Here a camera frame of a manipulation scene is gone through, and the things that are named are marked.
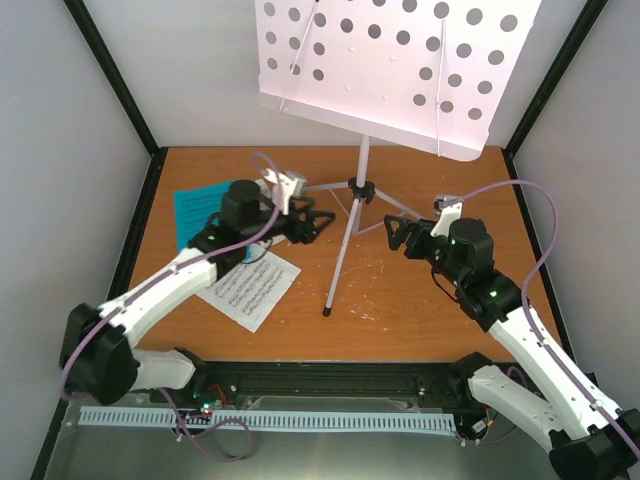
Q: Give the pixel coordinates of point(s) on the white sheet music page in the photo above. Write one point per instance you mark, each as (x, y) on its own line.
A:
(251, 290)

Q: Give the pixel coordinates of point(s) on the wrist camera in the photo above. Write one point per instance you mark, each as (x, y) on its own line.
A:
(281, 187)
(448, 209)

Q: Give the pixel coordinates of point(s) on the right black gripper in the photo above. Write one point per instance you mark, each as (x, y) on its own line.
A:
(419, 229)

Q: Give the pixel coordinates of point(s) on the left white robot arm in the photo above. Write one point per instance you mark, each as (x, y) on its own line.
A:
(99, 354)

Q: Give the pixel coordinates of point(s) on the black aluminium frame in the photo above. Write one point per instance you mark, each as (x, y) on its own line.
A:
(193, 69)

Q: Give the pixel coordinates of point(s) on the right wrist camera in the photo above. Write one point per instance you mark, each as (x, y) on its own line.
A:
(448, 209)

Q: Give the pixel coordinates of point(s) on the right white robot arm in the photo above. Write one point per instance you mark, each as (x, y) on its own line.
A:
(585, 434)

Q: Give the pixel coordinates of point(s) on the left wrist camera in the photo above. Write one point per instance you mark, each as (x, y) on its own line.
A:
(281, 187)

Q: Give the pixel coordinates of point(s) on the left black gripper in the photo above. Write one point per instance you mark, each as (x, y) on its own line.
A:
(306, 233)

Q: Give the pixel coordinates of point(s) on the light blue cable duct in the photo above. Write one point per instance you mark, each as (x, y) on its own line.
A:
(274, 421)

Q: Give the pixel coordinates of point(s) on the blue sheet music page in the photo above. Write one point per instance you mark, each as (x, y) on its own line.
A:
(192, 209)

